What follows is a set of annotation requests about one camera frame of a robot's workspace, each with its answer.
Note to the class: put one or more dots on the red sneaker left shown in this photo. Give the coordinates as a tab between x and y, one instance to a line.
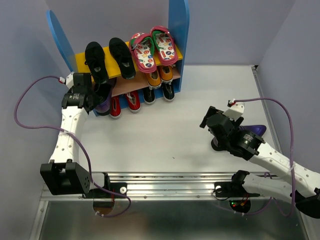
115	108

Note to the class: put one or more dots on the purple shoe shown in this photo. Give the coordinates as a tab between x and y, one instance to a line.
257	129
105	92

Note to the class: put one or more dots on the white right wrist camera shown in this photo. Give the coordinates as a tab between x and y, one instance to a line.
235	111

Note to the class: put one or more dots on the black sneaker far left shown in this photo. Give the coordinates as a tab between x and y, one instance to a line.
95	60

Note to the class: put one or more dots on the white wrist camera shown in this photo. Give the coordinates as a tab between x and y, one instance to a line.
68	81
235	111

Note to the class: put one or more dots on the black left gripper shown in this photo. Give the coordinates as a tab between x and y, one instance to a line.
96	99

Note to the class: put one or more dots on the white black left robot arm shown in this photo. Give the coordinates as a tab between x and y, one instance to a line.
63	174

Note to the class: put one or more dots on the red sneaker right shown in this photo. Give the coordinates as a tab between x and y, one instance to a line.
133	101

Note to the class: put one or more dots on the pink patterned sandal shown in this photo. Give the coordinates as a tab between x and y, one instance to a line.
142	49
164	45

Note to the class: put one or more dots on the blue yellow shoe shelf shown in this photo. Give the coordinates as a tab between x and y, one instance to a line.
178	26

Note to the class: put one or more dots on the yellow sneaker right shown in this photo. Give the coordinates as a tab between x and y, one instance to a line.
166	73

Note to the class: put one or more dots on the black sneaker on top shelf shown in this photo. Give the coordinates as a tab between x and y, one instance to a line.
122	55

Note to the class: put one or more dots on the yellow sneaker left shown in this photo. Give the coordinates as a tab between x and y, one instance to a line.
153	80

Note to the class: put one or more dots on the black white high-top sneaker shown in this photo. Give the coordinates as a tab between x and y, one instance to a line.
149	95

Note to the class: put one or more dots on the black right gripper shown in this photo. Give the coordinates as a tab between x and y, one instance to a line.
211	110

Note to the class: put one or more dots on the aluminium mounting rail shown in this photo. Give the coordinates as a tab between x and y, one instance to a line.
140	187

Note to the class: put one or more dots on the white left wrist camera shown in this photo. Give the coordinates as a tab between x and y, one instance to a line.
68	81

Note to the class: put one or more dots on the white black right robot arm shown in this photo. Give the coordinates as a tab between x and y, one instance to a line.
294	184

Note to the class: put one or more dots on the red sneaker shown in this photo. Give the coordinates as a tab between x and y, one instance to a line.
133	101
115	108

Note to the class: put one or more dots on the yellow sneaker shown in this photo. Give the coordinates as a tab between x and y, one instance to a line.
166	73
153	80

